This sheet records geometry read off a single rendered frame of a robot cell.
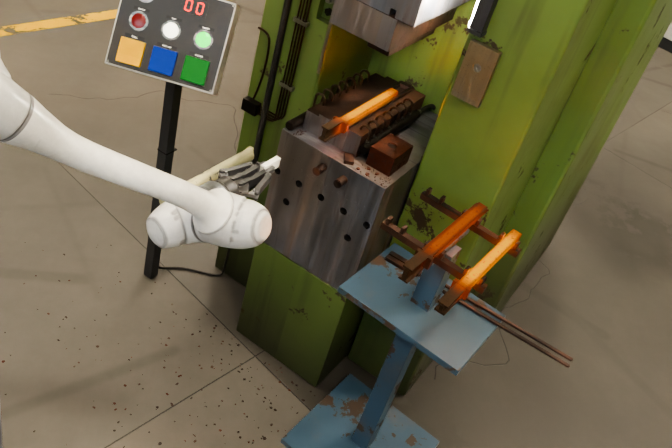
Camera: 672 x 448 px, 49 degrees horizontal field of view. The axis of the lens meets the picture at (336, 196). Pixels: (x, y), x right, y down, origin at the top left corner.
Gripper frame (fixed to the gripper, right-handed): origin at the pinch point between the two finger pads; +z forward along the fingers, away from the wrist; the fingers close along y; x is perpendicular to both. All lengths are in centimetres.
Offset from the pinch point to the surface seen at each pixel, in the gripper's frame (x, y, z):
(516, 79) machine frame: 31, 40, 49
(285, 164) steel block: -19.4, -11.8, 28.9
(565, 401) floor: -100, 99, 95
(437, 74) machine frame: 5, 7, 83
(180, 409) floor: -100, -6, -11
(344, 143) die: -5.6, 2.8, 34.9
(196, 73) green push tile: 0.6, -43.0, 18.7
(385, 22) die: 34.6, 4.3, 34.9
